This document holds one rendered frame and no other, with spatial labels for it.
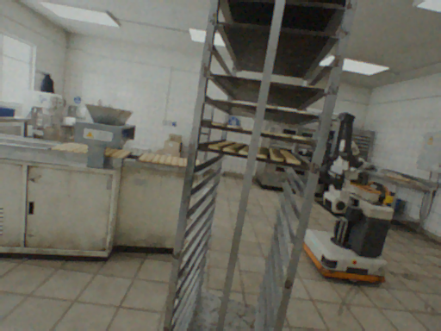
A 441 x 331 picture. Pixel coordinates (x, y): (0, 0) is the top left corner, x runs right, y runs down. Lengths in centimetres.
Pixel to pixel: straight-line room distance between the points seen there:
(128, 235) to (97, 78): 530
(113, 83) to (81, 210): 509
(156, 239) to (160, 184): 54
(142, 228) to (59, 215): 67
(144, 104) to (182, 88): 109
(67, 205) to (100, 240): 38
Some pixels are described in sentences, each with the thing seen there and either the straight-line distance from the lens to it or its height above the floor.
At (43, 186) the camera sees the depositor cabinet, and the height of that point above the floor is 65.
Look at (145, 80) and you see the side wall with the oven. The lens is 667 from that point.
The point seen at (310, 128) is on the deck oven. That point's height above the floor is 158.
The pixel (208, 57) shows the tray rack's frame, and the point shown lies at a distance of 91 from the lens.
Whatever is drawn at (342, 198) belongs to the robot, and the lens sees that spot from 266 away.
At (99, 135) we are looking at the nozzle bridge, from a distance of 201.
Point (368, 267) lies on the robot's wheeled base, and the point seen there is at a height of 20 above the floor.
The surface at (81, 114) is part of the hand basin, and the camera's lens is 724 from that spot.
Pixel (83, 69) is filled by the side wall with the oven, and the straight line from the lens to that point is 731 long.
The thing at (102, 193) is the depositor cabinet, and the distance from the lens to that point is 211.
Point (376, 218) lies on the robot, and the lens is 274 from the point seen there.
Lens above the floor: 133
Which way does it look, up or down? 8 degrees down
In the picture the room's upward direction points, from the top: 10 degrees clockwise
